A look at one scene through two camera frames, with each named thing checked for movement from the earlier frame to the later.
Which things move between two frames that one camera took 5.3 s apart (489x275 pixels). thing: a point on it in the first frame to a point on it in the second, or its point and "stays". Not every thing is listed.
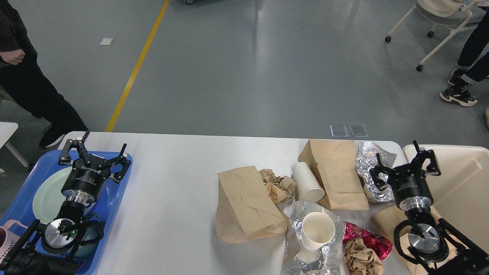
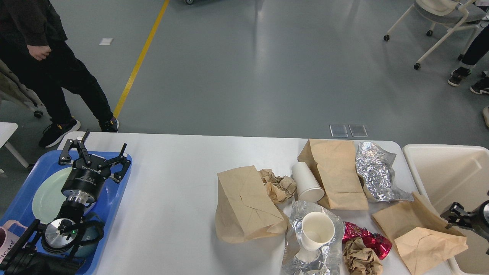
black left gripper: (85, 182) stays
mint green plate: (47, 202) stays
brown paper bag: (333, 162) stays
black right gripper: (412, 192) to (478, 220)
